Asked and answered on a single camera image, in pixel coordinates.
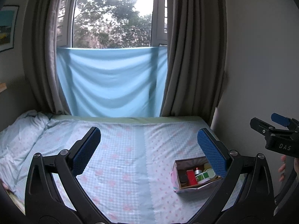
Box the framed wall picture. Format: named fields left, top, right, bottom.
left=0, top=5, right=19, bottom=52

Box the light blue cloth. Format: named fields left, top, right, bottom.
left=56, top=46, right=168, bottom=117

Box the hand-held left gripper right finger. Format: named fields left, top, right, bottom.
left=187, top=128, right=275, bottom=224

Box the light blue duvet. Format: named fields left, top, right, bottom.
left=0, top=110, right=53, bottom=192

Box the red box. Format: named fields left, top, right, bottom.
left=186, top=169, right=198, bottom=186

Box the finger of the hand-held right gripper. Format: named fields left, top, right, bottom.
left=270, top=113, right=299, bottom=131
left=249, top=117, right=276, bottom=136

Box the patterned storage box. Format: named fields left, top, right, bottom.
left=171, top=156, right=223, bottom=194

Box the person's right hand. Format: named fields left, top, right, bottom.
left=278, top=155, right=288, bottom=173

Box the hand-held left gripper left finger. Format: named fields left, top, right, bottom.
left=24, top=126, right=110, bottom=224

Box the window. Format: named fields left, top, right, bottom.
left=56, top=0, right=169, bottom=50

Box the white jar with green label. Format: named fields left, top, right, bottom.
left=195, top=169, right=216, bottom=184

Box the checked floral bed sheet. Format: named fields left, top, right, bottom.
left=0, top=115, right=246, bottom=224

